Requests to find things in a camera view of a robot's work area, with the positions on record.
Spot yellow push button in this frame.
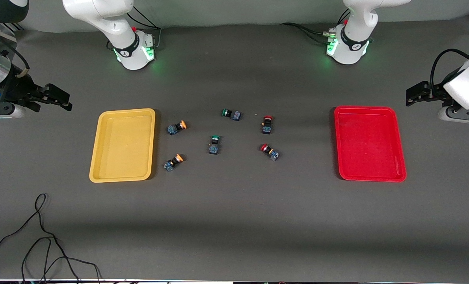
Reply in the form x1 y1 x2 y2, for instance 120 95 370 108
167 120 188 136
163 154 184 172

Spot red plastic tray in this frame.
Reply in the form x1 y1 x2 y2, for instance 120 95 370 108
334 106 407 183

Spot yellow plastic tray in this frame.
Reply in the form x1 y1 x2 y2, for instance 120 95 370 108
89 108 156 183

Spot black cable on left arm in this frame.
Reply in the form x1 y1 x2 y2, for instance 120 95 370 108
431 49 469 93

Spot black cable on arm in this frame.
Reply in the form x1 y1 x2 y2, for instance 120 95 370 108
431 49 469 93
0 24 31 78

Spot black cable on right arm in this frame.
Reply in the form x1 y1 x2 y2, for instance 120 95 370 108
0 24 31 78

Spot black right arm base cables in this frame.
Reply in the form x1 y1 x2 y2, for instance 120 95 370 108
126 6 162 50

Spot black arm base cables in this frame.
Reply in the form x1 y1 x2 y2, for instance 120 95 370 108
280 8 352 45
126 6 162 50

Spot thin black loose cable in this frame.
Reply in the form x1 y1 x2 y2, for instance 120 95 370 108
0 193 102 284

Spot black left arm base cables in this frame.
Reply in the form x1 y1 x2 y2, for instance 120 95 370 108
280 8 352 45

